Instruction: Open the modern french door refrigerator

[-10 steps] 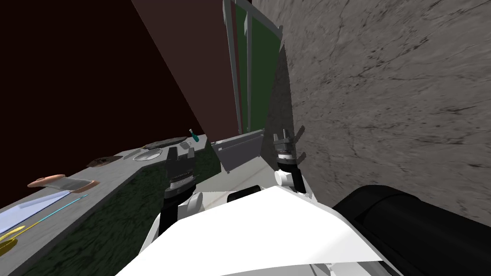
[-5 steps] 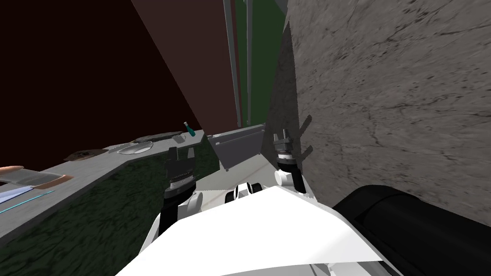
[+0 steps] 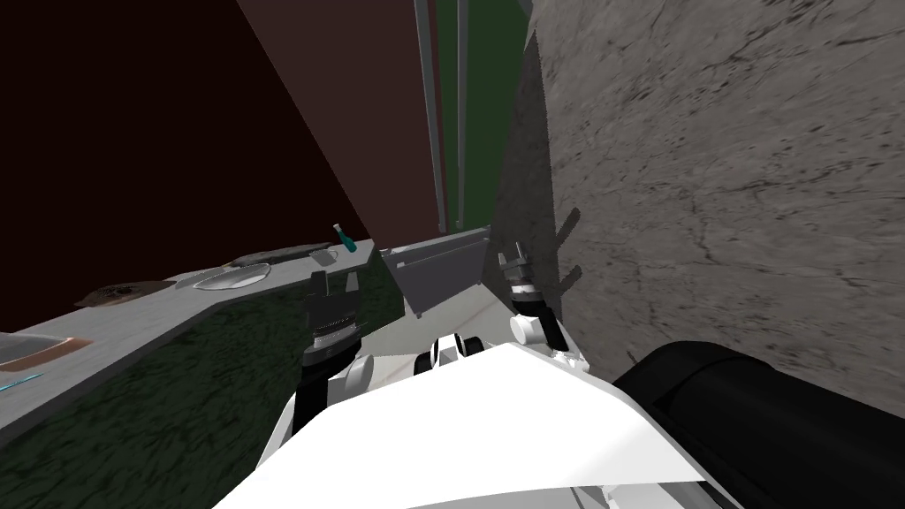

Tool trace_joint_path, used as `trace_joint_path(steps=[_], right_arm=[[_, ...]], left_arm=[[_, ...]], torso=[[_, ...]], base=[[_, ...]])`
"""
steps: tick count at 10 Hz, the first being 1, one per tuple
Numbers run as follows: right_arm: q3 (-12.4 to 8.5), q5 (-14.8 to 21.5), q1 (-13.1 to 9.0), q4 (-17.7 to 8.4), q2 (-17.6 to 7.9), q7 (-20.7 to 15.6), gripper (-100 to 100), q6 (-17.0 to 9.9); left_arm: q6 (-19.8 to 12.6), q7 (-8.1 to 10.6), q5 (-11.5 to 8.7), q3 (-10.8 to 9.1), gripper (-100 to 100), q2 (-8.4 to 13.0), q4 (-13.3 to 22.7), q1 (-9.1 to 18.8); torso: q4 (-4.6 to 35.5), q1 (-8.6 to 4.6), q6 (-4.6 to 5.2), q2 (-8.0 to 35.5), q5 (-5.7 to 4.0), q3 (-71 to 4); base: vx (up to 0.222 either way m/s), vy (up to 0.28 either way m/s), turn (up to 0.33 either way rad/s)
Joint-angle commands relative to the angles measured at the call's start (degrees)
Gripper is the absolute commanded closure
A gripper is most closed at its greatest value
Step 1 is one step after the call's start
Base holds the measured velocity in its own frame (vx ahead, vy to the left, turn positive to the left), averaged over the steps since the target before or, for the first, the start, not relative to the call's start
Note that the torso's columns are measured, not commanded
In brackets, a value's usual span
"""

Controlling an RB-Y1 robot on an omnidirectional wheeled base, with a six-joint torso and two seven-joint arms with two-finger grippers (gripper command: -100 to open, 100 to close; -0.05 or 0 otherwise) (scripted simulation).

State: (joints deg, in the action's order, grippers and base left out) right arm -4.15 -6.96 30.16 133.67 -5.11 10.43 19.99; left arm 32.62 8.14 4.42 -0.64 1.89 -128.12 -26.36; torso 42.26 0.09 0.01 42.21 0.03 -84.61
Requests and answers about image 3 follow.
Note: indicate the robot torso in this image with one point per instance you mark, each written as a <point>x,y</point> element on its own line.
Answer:
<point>481,438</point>

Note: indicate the grey plate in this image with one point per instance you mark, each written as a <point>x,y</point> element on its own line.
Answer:
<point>232,278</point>

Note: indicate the teal bottle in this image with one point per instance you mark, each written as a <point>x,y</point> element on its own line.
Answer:
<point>347,242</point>

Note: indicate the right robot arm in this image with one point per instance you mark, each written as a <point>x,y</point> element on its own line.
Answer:
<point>763,424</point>

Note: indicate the grey open drawer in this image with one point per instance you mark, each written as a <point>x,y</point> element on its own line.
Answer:
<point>442,279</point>

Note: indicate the grey sink with copper rim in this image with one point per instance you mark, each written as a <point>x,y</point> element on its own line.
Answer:
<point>28,350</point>

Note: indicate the dark brown round burner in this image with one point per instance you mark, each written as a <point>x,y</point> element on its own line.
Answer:
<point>126,292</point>

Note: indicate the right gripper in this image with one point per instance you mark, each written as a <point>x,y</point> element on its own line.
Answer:
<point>516,272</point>

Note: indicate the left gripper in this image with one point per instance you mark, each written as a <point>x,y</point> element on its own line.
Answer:
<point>332,311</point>

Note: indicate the grey mug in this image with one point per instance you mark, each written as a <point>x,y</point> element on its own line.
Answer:
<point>324,257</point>

